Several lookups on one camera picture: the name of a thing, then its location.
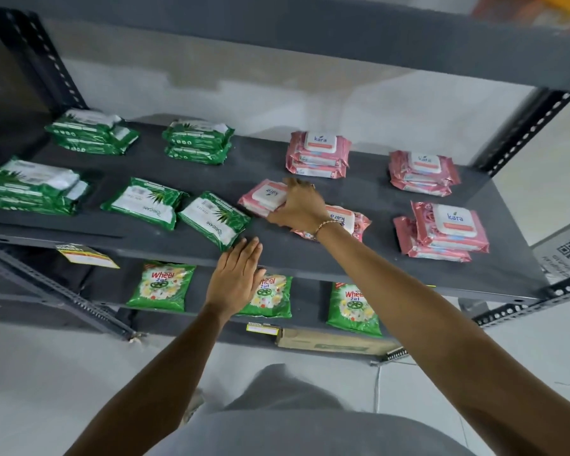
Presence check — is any person's left hand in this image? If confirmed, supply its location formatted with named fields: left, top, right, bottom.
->
left=204, top=237, right=267, bottom=324

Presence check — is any person's right hand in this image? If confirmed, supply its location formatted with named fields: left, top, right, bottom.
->
left=266, top=177, right=332, bottom=233

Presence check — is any pink wet wipes packet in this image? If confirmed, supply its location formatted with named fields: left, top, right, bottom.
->
left=238, top=179, right=289, bottom=218

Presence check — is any person's left forearm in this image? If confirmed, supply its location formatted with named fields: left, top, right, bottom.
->
left=66, top=303, right=233, bottom=456

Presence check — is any person's right forearm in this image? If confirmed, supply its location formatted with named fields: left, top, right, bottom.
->
left=315, top=223, right=570, bottom=456

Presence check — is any green detergent powder pouch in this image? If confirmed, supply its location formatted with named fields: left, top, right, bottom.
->
left=326, top=281, right=383, bottom=338
left=237, top=274, right=294, bottom=320
left=126, top=261, right=197, bottom=313

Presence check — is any small yellow shelf label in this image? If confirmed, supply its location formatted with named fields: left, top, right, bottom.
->
left=245, top=321, right=282, bottom=336

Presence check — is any brown cardboard piece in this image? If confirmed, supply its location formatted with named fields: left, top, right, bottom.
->
left=275, top=327, right=402, bottom=360

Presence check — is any group of green wipes packs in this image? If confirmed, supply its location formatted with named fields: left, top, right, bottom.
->
left=0, top=108, right=252, bottom=252

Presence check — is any yellow shelf price label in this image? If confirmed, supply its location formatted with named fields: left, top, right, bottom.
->
left=55, top=243, right=121, bottom=270

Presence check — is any group of pink wipes packs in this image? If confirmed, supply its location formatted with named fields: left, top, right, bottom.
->
left=285, top=131, right=490, bottom=263

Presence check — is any grey shirt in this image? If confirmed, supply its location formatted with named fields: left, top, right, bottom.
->
left=146, top=363, right=477, bottom=456

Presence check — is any grey metal shelving rack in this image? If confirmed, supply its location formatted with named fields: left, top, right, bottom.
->
left=0, top=0, right=570, bottom=367

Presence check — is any white printed code sheet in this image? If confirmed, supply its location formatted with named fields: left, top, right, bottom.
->
left=533, top=227, right=570, bottom=286

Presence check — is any beaded wrist bracelet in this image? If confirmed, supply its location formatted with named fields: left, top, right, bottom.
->
left=313, top=219, right=345, bottom=241

